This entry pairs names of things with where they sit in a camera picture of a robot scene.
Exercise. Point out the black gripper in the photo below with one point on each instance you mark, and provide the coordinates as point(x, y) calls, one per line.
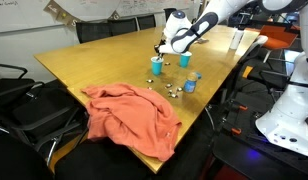
point(157, 49)

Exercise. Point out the left blue plastic cup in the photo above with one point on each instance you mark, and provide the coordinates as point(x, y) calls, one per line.
point(156, 65)

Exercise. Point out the blue plastic cup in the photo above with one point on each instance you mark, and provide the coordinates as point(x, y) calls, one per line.
point(156, 65)
point(184, 59)

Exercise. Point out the right blue plastic cup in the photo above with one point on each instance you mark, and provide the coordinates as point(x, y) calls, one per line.
point(184, 59)

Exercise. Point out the wrapped sweet centre cluster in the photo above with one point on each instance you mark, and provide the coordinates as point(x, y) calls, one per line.
point(169, 85)

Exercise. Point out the wrapped sweet cluster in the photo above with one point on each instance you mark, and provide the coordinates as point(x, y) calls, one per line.
point(173, 95)
point(169, 85)

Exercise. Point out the black office chair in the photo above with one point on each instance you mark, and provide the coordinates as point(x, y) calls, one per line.
point(146, 22)
point(168, 12)
point(36, 115)
point(124, 26)
point(87, 32)

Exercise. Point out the wrapped sweet near jar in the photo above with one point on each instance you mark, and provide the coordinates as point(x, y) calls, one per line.
point(179, 89)

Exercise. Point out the wrapped sweet front cluster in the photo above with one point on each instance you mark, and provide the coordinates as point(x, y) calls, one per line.
point(173, 95)

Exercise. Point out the black office chair far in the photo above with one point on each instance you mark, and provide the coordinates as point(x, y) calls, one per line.
point(168, 12)

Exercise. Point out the peanut butter jar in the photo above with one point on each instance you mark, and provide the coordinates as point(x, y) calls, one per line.
point(190, 83)

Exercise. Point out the orange cloth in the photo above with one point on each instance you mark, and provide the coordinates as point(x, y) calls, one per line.
point(136, 117)

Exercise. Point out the white bottle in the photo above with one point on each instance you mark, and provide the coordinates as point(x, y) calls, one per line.
point(236, 39)

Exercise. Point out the bunting banner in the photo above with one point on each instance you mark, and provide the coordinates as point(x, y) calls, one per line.
point(69, 12)

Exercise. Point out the orange armchair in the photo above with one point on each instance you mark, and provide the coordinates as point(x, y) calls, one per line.
point(278, 38)

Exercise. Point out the black robot cart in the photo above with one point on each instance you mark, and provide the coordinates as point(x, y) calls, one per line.
point(280, 131)

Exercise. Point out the black office chair left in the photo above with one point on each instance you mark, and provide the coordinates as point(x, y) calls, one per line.
point(36, 115)

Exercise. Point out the black chair foreground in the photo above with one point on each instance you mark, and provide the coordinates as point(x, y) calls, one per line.
point(18, 161)

